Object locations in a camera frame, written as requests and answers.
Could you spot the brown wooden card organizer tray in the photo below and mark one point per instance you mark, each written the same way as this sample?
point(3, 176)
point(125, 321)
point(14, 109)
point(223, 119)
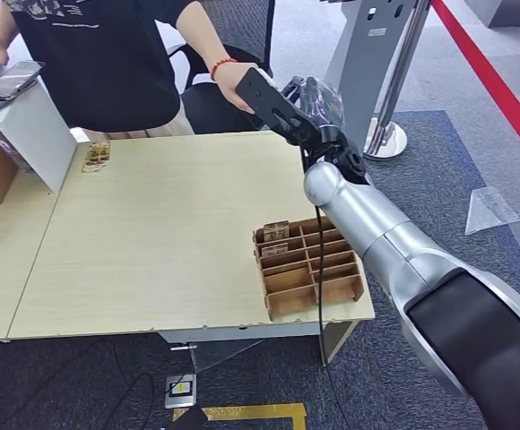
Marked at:
point(295, 279)

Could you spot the brown card in tray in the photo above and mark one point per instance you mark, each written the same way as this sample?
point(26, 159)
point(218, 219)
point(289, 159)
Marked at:
point(276, 231)
point(274, 250)

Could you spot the person's left forearm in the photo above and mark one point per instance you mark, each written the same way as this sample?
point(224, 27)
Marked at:
point(202, 32)

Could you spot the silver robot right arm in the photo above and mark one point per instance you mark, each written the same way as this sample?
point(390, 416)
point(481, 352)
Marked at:
point(367, 219)

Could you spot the silver floor socket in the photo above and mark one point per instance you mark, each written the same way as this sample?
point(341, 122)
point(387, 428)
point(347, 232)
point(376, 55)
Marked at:
point(180, 390)

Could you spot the red barrier belt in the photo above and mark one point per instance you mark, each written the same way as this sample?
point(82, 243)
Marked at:
point(493, 83)

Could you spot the person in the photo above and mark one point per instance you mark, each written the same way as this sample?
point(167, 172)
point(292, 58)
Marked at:
point(107, 71)

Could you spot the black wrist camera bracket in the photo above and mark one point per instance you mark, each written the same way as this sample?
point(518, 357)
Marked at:
point(264, 101)

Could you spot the clear plastic floor marker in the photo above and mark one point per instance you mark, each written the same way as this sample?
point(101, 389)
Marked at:
point(486, 210)

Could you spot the grey metal table frame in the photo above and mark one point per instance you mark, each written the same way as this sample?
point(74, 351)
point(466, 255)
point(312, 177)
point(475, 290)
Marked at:
point(242, 333)

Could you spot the grey kiosk stand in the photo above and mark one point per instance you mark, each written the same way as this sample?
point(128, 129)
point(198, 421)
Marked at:
point(367, 59)

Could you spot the black mesh office chair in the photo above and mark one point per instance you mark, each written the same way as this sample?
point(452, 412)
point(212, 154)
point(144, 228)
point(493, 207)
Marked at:
point(215, 110)

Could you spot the chrome stanchion post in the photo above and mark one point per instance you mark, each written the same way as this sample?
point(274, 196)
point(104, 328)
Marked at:
point(390, 139)

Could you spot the black smartphone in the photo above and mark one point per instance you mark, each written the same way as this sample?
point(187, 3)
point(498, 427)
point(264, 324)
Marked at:
point(11, 80)

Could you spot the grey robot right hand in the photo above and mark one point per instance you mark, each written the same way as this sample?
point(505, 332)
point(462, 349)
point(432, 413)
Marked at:
point(318, 104)

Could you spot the white desk riser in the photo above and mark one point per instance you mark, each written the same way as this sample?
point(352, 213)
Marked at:
point(31, 136)

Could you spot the person's right forearm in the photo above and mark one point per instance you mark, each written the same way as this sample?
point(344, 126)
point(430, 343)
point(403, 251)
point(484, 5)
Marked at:
point(5, 26)

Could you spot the person's left hand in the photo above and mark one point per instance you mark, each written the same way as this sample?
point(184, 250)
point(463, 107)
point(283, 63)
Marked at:
point(230, 86)

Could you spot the grey platform base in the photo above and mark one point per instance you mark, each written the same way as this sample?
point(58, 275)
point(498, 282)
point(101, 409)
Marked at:
point(511, 12)

